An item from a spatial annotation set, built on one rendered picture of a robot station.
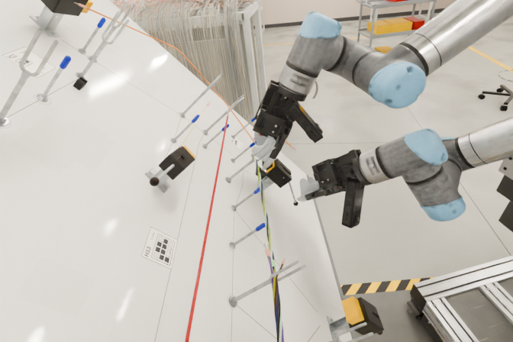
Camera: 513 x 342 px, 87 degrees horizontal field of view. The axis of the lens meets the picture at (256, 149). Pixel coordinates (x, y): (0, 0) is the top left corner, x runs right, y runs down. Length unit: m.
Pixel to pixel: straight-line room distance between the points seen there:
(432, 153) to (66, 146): 0.60
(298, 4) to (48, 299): 8.65
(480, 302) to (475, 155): 1.13
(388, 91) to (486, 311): 1.40
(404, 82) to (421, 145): 0.15
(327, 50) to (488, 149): 0.38
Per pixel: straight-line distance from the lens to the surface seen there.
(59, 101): 0.52
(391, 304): 1.85
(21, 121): 0.47
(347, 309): 0.65
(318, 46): 0.57
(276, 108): 0.62
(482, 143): 0.72
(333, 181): 0.67
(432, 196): 0.65
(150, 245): 0.43
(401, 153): 0.61
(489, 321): 1.74
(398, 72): 0.49
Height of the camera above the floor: 1.60
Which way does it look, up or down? 34 degrees down
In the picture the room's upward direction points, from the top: 8 degrees counter-clockwise
